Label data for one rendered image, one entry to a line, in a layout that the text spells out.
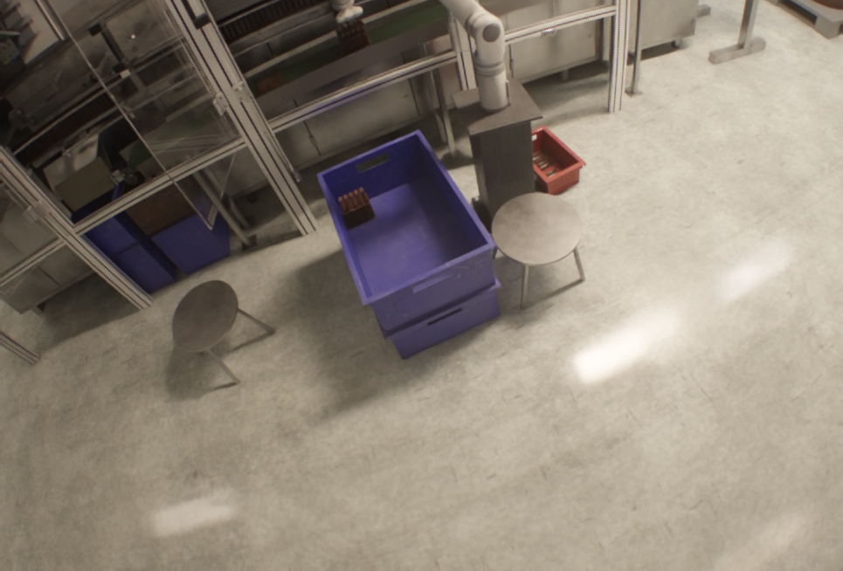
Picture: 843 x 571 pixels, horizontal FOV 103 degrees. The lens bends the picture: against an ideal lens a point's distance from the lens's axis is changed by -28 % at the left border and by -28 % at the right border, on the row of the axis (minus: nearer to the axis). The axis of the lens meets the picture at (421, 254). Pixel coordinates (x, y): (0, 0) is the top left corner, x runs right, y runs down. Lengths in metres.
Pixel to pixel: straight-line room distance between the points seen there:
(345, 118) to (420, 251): 0.84
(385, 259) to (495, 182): 0.47
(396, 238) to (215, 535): 1.26
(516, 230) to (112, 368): 1.91
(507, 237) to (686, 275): 0.71
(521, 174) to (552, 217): 0.20
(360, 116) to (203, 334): 1.18
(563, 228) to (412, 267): 0.51
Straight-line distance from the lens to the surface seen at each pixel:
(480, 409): 1.54
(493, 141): 1.53
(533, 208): 1.62
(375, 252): 1.64
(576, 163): 1.96
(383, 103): 2.19
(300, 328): 1.86
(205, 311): 1.80
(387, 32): 1.84
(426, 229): 1.64
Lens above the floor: 1.47
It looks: 52 degrees down
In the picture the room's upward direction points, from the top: 20 degrees counter-clockwise
